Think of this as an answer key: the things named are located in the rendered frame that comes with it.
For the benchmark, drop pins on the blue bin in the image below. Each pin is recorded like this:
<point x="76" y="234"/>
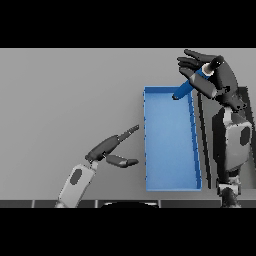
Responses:
<point x="170" y="140"/>

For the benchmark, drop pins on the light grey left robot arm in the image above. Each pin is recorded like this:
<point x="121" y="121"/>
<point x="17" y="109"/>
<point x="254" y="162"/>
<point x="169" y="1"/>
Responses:
<point x="76" y="182"/>

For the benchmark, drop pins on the blue pipe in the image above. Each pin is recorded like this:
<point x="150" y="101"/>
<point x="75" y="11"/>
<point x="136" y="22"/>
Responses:
<point x="188" y="85"/>

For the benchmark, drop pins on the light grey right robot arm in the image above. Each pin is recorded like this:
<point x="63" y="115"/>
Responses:
<point x="233" y="146"/>

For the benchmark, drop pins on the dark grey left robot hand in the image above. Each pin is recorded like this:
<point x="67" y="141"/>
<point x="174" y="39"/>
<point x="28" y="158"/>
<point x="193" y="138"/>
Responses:
<point x="106" y="147"/>

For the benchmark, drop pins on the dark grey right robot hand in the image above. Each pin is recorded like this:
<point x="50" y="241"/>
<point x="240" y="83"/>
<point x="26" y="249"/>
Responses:
<point x="224" y="80"/>

